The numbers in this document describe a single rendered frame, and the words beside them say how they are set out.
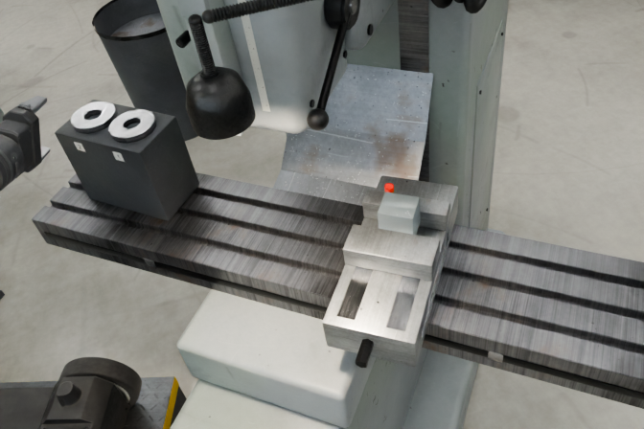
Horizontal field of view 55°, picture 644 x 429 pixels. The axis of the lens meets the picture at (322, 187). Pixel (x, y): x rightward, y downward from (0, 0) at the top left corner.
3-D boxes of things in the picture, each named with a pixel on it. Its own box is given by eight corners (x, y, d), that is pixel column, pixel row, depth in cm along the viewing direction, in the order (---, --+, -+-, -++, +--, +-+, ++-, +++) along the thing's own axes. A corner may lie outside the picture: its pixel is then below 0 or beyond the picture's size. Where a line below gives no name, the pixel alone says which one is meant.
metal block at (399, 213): (413, 243, 103) (412, 218, 99) (379, 237, 105) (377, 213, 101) (420, 221, 107) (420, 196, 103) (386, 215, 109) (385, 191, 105)
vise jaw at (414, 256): (432, 282, 99) (432, 266, 96) (344, 264, 104) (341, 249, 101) (440, 254, 103) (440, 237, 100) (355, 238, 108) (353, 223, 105)
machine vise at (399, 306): (416, 369, 96) (414, 328, 89) (326, 347, 101) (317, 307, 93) (457, 211, 119) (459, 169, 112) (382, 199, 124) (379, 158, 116)
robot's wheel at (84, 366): (75, 414, 162) (42, 375, 149) (81, 396, 166) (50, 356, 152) (148, 412, 160) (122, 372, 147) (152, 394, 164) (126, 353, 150)
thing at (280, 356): (351, 432, 110) (344, 400, 102) (188, 376, 123) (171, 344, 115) (425, 233, 142) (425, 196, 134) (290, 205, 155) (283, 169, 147)
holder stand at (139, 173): (168, 222, 127) (136, 148, 113) (88, 198, 135) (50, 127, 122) (200, 184, 134) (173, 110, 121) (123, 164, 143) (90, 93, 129)
